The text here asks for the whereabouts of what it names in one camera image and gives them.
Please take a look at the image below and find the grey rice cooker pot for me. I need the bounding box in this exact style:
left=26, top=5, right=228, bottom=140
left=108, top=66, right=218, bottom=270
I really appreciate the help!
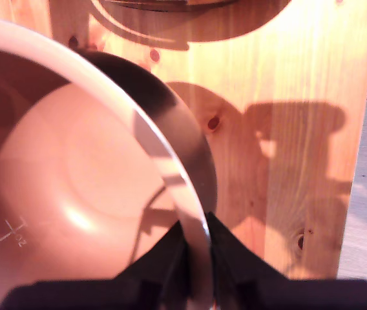
left=0, top=15, right=219, bottom=310

